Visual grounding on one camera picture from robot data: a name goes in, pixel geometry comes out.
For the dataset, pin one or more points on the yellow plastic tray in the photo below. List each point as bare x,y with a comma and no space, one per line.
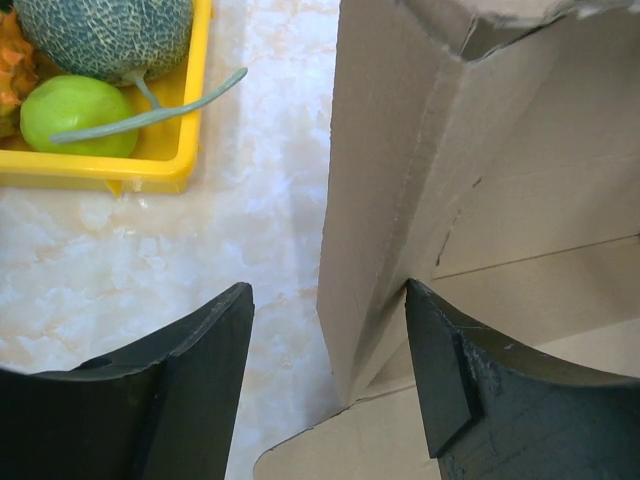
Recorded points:
165,155

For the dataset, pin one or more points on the green melon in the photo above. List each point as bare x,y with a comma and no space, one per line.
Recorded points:
119,42

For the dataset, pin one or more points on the orange pineapple toy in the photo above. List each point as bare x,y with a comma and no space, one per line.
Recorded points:
18,72

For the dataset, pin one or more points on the green lime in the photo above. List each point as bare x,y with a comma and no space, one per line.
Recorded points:
69,103

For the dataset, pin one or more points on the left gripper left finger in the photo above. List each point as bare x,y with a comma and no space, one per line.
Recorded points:
162,407

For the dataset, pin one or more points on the brown cardboard box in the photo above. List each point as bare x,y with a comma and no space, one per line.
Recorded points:
489,150

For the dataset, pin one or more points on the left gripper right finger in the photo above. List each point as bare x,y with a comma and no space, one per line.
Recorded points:
495,408

